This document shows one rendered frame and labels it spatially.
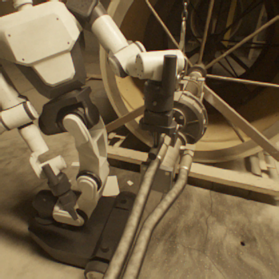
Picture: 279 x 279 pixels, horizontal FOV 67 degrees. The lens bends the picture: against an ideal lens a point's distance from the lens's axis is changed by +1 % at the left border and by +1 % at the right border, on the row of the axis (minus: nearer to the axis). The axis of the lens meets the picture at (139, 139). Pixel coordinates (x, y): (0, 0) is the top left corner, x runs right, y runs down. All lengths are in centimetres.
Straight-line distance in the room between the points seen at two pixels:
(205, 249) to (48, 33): 150
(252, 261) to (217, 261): 23
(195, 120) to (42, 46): 65
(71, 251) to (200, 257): 81
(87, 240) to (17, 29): 116
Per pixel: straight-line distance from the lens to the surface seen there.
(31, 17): 88
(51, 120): 102
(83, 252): 144
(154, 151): 68
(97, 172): 110
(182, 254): 161
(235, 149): 201
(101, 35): 89
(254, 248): 178
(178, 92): 92
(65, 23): 88
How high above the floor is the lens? 140
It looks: 33 degrees down
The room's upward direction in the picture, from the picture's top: straight up
